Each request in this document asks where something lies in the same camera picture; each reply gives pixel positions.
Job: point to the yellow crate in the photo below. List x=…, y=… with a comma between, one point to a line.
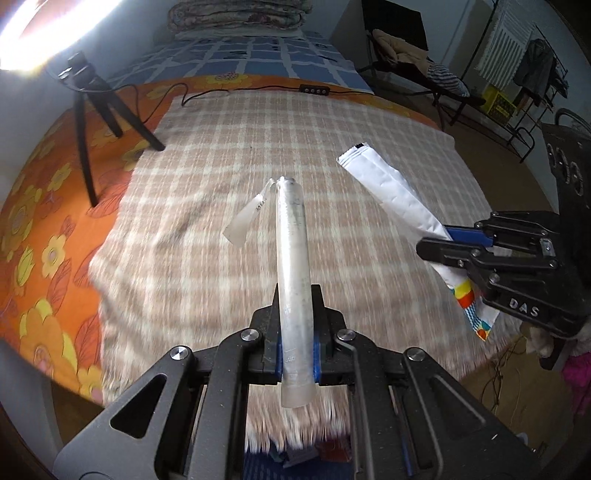
x=497, y=104

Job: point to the black folding chair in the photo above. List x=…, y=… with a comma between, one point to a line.
x=407, y=24

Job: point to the beige plaid blanket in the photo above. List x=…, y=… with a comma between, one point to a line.
x=166, y=275

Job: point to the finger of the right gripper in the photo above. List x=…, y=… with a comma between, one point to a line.
x=466, y=235
x=452, y=254

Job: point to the clothes on chair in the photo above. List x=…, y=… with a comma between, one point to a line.
x=399, y=57

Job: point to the black inline cable remote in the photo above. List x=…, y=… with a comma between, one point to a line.
x=314, y=90

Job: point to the pink sleeve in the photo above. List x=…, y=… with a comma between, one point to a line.
x=576, y=374

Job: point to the long white colourful wrapper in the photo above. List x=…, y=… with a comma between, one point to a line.
x=403, y=205

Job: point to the folded floral quilt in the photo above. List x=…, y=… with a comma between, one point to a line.
x=274, y=14

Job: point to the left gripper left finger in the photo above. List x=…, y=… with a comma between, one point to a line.
x=271, y=345

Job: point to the orange floral bed sheet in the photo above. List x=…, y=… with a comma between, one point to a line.
x=50, y=233

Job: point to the right gloved hand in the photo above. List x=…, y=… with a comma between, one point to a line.
x=542, y=343

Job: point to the black clothes drying rack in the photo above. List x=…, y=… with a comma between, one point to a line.
x=513, y=54

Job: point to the white ring light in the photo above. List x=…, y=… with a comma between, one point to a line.
x=34, y=32

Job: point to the blue checked bed sheet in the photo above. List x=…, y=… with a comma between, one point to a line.
x=226, y=60

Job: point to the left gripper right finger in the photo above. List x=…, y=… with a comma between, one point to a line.
x=321, y=331

